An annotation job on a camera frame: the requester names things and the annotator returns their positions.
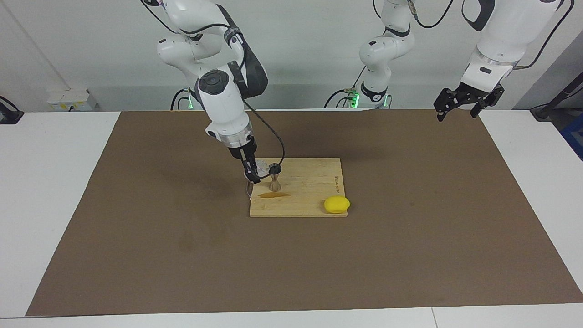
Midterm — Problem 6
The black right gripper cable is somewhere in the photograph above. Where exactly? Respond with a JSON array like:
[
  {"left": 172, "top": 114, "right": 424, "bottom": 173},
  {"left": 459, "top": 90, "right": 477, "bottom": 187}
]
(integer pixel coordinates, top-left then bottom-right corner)
[{"left": 141, "top": 0, "right": 286, "bottom": 176}]

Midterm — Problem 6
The small clear glass cup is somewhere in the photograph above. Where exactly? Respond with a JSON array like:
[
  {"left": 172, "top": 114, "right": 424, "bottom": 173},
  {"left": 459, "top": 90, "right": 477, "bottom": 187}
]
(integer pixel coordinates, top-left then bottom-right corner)
[{"left": 253, "top": 158, "right": 272, "bottom": 179}]

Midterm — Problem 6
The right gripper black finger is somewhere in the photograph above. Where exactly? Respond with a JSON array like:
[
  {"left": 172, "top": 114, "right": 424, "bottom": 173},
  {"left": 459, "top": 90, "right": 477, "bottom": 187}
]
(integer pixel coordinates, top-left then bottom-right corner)
[{"left": 241, "top": 155, "right": 261, "bottom": 185}]

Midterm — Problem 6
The wooden cutting board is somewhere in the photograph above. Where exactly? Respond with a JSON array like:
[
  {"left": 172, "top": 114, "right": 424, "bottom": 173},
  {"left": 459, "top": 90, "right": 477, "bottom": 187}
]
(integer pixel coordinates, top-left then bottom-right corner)
[{"left": 246, "top": 157, "right": 349, "bottom": 218}]

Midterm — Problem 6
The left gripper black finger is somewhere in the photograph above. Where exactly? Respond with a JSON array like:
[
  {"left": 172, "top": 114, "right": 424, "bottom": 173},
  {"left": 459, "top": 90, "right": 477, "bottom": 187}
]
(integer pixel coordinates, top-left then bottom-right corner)
[
  {"left": 469, "top": 100, "right": 496, "bottom": 119},
  {"left": 433, "top": 88, "right": 460, "bottom": 122}
]

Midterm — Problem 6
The metal double jigger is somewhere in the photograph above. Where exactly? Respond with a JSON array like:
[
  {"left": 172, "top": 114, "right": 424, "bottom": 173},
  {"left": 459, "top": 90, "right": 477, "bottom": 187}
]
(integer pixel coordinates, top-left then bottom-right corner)
[{"left": 268, "top": 163, "right": 283, "bottom": 193}]

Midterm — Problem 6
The blue crate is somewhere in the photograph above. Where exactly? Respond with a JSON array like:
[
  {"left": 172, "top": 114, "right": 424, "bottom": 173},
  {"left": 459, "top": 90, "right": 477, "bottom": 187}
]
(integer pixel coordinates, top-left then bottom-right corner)
[{"left": 559, "top": 113, "right": 583, "bottom": 161}]

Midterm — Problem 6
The black clamp base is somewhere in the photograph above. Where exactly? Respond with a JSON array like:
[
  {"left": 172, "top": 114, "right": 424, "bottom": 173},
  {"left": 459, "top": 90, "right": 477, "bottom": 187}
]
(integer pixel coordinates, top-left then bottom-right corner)
[{"left": 0, "top": 96, "right": 24, "bottom": 124}]

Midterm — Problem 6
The white wall socket box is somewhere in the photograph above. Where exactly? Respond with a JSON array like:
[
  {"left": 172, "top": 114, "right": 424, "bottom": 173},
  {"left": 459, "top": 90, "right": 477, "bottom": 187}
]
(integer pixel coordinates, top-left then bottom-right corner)
[{"left": 47, "top": 89, "right": 98, "bottom": 112}]

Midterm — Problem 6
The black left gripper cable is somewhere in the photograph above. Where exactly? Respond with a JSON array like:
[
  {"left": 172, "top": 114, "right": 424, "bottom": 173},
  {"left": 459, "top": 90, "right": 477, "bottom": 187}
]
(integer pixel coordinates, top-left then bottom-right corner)
[{"left": 373, "top": 0, "right": 574, "bottom": 70}]

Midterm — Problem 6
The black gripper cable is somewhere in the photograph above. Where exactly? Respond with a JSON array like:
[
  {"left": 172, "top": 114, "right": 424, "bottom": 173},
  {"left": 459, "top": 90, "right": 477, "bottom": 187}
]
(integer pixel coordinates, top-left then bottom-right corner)
[
  {"left": 141, "top": 0, "right": 286, "bottom": 176},
  {"left": 373, "top": 0, "right": 574, "bottom": 70}
]

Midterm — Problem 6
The black stand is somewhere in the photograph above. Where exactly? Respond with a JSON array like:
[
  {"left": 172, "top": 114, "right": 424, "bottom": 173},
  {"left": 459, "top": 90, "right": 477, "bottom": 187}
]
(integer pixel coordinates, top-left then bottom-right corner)
[{"left": 531, "top": 82, "right": 583, "bottom": 121}]

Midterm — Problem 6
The brown table mat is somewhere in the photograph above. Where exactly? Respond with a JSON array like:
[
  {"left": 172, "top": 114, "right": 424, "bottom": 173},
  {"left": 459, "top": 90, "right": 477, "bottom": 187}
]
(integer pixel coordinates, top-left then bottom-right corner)
[{"left": 25, "top": 108, "right": 583, "bottom": 317}]

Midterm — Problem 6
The yellow lemon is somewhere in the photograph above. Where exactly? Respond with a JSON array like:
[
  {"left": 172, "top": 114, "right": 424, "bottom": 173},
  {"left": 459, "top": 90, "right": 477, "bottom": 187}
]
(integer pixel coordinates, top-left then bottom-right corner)
[{"left": 323, "top": 196, "right": 351, "bottom": 214}]

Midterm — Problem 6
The black base cable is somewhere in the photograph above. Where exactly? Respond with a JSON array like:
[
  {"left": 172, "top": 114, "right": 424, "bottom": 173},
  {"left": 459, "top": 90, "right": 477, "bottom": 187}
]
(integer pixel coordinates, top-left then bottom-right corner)
[
  {"left": 323, "top": 88, "right": 353, "bottom": 109},
  {"left": 171, "top": 88, "right": 191, "bottom": 111}
]

